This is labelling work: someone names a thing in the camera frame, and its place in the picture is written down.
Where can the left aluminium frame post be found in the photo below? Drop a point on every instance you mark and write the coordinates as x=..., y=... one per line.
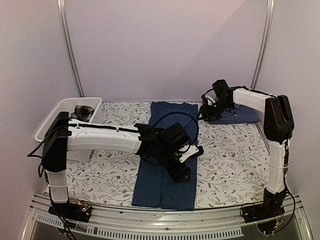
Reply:
x=61, y=7

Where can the aluminium frame post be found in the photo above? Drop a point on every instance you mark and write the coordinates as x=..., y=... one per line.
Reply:
x=61, y=7
x=264, y=42

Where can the black white plaid garment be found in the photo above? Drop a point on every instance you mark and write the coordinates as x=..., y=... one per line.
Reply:
x=82, y=113

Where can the right aluminium frame post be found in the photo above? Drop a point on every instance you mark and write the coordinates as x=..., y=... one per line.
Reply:
x=264, y=42

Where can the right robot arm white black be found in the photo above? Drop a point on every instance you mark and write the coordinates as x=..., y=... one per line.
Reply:
x=278, y=126

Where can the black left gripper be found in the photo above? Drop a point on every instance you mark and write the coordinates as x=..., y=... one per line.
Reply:
x=178, y=174

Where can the floral patterned table cloth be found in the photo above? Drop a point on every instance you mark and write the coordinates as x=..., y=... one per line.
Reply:
x=233, y=170

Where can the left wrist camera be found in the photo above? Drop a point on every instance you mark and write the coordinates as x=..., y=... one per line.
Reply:
x=175, y=138

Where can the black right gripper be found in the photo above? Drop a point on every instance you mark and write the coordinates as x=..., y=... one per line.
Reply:
x=206, y=113

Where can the teal blue garment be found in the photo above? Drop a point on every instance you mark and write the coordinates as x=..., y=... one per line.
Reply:
x=154, y=188

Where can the blue plaid button shirt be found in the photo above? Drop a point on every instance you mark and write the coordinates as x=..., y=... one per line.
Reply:
x=237, y=114

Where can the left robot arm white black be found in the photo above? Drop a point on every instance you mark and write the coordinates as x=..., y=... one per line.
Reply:
x=70, y=135

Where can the aluminium front rail base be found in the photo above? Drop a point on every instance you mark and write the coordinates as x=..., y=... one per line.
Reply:
x=109, y=222

